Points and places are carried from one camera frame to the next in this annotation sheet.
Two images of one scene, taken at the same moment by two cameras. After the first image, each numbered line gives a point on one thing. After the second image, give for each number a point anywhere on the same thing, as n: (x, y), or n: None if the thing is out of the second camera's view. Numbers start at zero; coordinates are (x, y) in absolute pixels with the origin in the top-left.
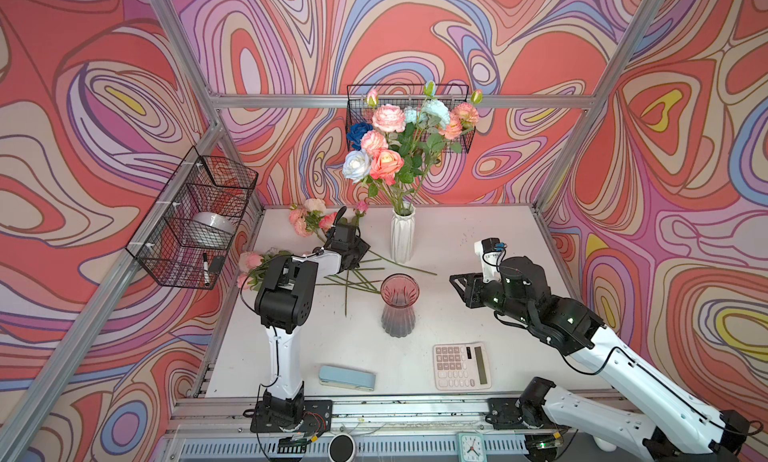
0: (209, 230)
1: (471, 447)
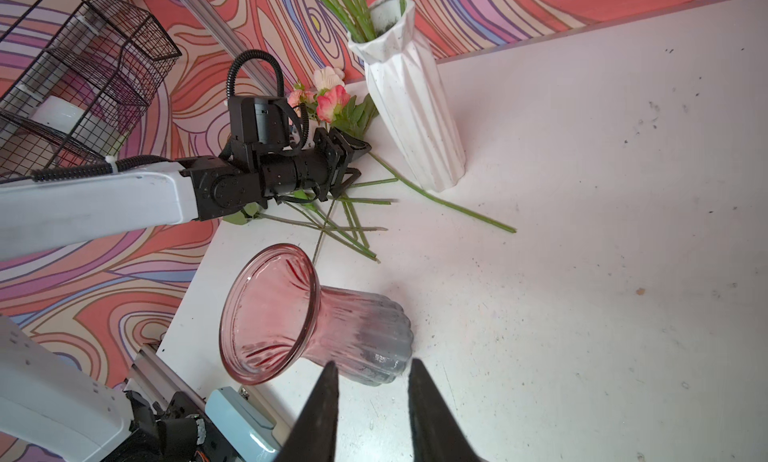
0: (57, 113)
1: None
